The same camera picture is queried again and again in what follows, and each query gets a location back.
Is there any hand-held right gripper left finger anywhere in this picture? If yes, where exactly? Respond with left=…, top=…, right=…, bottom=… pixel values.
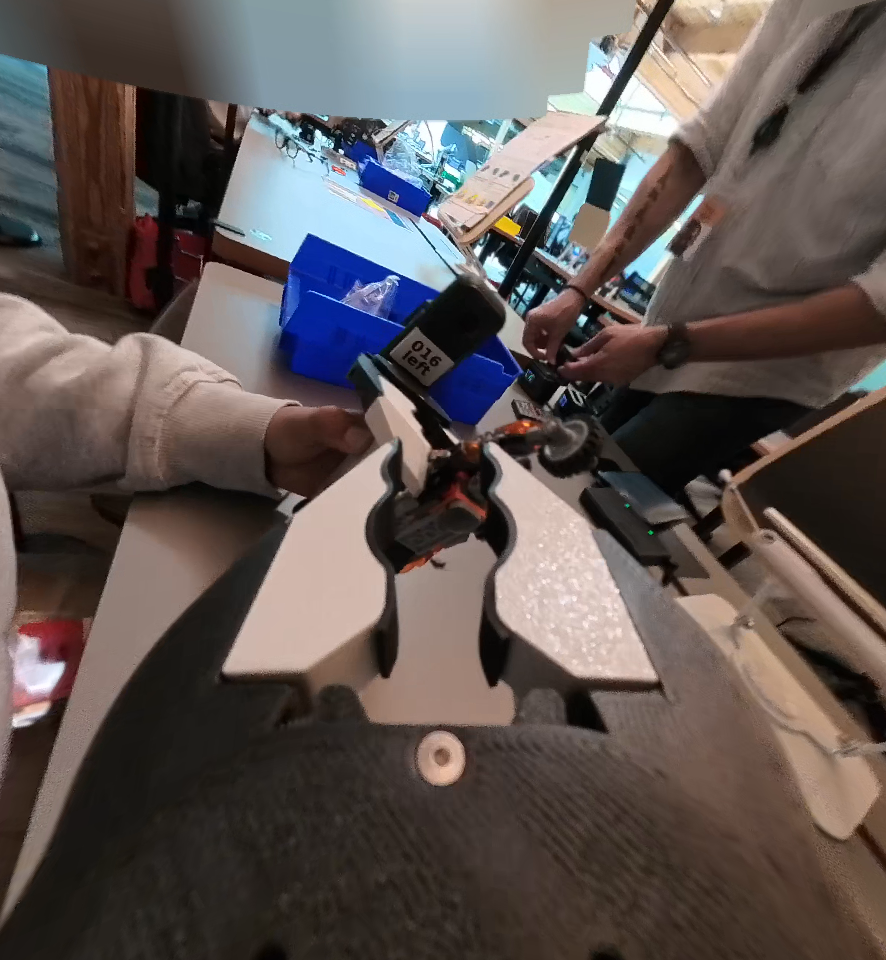
left=221, top=439, right=404, bottom=723

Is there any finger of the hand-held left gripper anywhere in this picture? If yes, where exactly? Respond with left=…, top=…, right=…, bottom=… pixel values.
left=366, top=392, right=434, bottom=498

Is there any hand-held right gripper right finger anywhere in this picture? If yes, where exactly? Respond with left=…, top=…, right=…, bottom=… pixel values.
left=479, top=442, right=661, bottom=712

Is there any lego motorcycle model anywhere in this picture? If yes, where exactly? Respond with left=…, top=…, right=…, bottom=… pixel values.
left=394, top=412, right=605, bottom=575

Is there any person's left forearm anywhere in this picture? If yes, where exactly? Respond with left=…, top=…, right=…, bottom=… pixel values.
left=0, top=258, right=301, bottom=500

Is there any person's left hand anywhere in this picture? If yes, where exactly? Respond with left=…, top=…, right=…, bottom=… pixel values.
left=265, top=405, right=375, bottom=498

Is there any black charger box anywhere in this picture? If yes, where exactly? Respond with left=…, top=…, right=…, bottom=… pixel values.
left=579, top=472, right=710, bottom=580

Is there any clear plastic bag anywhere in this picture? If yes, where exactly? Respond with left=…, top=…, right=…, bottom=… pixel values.
left=341, top=275, right=402, bottom=325

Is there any blue plastic bin white tag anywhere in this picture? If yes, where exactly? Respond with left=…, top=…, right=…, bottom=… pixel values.
left=358, top=159, right=433, bottom=219
left=278, top=288, right=522, bottom=426

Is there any long black pole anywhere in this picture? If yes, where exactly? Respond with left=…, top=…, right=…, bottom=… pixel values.
left=499, top=0, right=676, bottom=299

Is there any white metal stand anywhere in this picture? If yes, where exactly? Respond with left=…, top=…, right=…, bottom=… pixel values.
left=675, top=468, right=886, bottom=843

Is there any black wristwatch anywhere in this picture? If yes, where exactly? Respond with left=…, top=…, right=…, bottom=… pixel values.
left=656, top=322, right=693, bottom=371

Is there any red plastic wrapper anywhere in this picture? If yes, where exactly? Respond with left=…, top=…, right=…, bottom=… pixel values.
left=8, top=618, right=87, bottom=730

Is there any red bag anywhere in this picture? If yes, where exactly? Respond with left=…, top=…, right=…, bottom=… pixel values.
left=126, top=213, right=211, bottom=312

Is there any wooden pillar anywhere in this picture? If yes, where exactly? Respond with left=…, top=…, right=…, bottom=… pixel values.
left=47, top=69, right=138, bottom=297

